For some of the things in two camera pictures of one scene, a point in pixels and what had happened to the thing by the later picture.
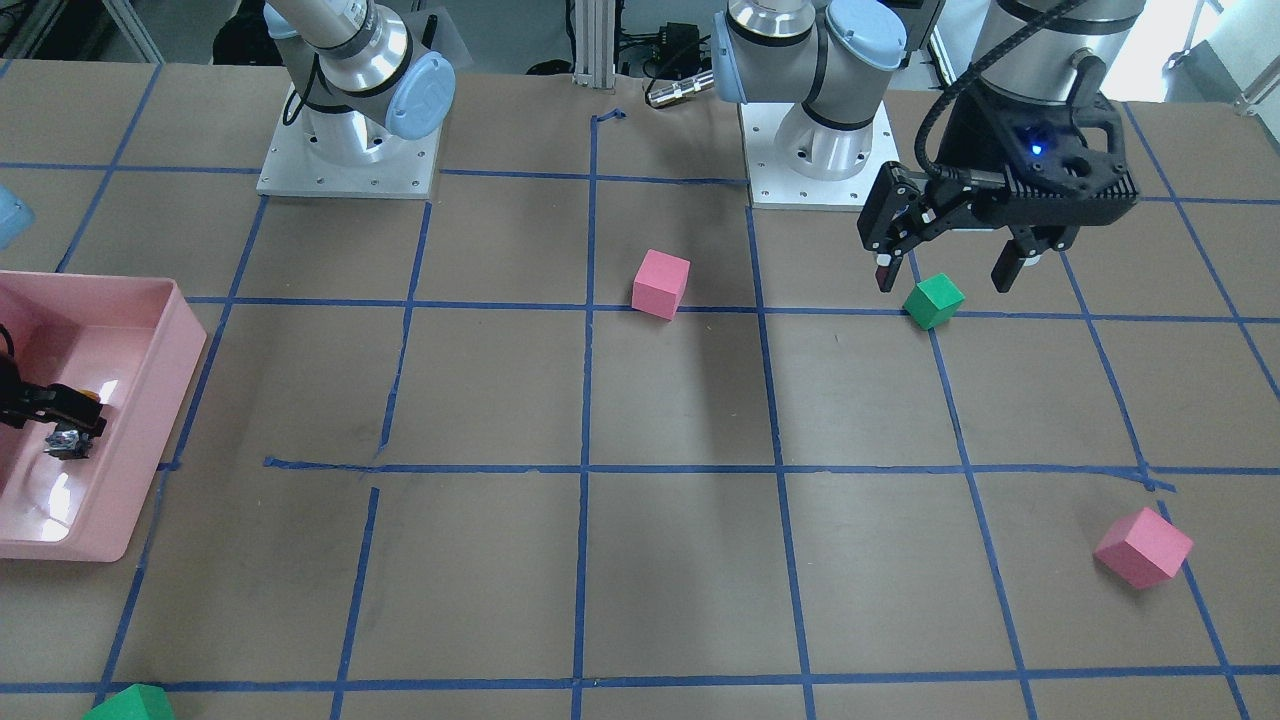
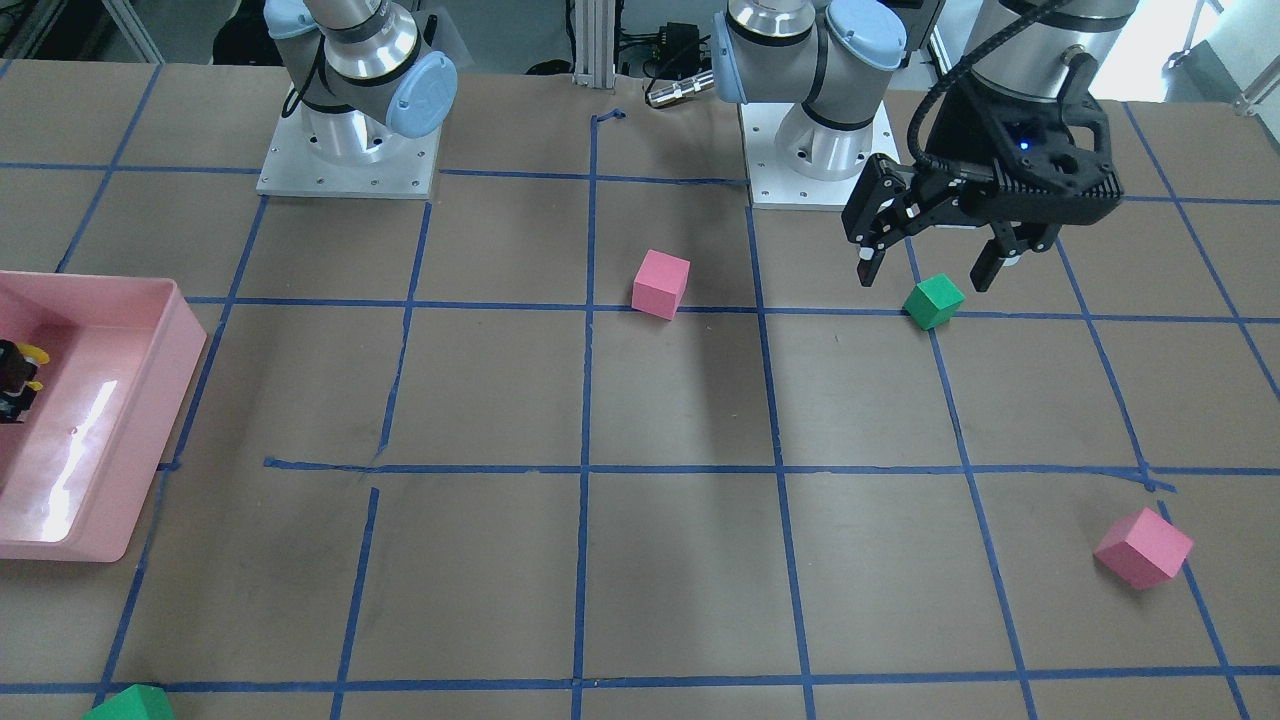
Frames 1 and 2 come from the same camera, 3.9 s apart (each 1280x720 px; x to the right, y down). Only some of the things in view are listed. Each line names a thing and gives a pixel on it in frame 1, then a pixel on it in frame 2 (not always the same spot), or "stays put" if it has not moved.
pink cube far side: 1142,548 stays put
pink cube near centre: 659,284 stays put
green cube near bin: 137,702 stays put
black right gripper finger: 19,401 → 16,393
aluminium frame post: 595,44 stays put
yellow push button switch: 69,441 → 18,366
